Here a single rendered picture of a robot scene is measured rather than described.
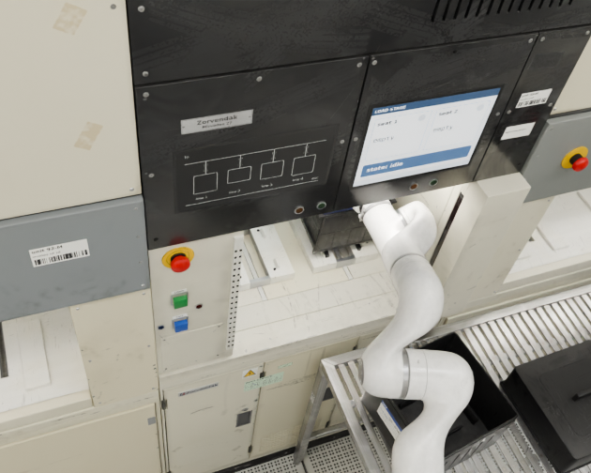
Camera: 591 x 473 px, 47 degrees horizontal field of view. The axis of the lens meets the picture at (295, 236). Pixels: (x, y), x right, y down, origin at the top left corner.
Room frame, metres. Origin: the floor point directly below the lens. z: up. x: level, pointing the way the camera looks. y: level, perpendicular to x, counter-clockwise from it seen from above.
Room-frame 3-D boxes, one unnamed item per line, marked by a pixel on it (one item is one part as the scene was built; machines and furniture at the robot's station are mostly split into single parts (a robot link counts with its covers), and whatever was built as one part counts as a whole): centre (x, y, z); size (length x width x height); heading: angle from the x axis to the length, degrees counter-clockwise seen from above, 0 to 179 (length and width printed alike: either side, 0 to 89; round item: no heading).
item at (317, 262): (1.35, -0.11, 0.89); 0.22 x 0.21 x 0.04; 29
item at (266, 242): (1.22, 0.12, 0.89); 0.22 x 0.21 x 0.04; 29
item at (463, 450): (0.87, -0.45, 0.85); 0.28 x 0.28 x 0.17; 37
